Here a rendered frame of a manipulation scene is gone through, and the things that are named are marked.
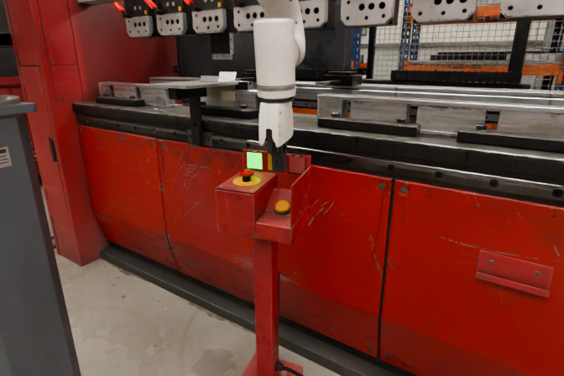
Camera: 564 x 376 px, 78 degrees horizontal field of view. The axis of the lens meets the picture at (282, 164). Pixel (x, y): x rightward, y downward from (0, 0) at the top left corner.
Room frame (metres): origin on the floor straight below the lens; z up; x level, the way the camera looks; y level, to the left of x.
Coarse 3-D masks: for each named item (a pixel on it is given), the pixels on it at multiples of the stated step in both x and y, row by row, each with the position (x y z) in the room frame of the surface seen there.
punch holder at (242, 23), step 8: (240, 0) 1.29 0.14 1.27; (248, 0) 1.27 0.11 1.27; (256, 0) 1.26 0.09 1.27; (240, 8) 1.29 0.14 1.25; (248, 8) 1.27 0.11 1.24; (256, 8) 1.25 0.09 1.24; (240, 16) 1.29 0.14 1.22; (248, 16) 1.29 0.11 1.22; (256, 16) 1.27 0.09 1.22; (264, 16) 1.24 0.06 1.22; (240, 24) 1.29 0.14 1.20; (248, 24) 1.27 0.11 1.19; (248, 32) 1.35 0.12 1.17
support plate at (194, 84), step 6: (150, 84) 1.20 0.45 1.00; (156, 84) 1.18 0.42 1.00; (162, 84) 1.18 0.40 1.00; (168, 84) 1.18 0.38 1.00; (174, 84) 1.18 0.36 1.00; (180, 84) 1.18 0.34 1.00; (186, 84) 1.18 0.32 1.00; (192, 84) 1.18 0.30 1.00; (198, 84) 1.18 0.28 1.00; (204, 84) 1.18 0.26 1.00; (210, 84) 1.20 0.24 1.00; (216, 84) 1.23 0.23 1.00; (222, 84) 1.26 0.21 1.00; (228, 84) 1.29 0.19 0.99; (234, 84) 1.31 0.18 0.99
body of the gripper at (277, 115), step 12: (264, 108) 0.73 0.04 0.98; (276, 108) 0.73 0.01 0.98; (288, 108) 0.77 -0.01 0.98; (264, 120) 0.73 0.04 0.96; (276, 120) 0.73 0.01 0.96; (288, 120) 0.77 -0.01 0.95; (264, 132) 0.74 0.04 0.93; (276, 132) 0.73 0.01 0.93; (288, 132) 0.78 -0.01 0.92; (264, 144) 0.76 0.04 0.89; (276, 144) 0.73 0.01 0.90
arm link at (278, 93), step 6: (294, 84) 0.76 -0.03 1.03; (258, 90) 0.75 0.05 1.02; (264, 90) 0.74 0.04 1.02; (270, 90) 0.73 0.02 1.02; (276, 90) 0.73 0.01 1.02; (282, 90) 0.73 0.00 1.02; (288, 90) 0.74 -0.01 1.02; (294, 90) 0.75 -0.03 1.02; (258, 96) 0.75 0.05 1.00; (264, 96) 0.74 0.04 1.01; (270, 96) 0.73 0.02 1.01; (276, 96) 0.73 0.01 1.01; (282, 96) 0.73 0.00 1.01; (288, 96) 0.74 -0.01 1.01
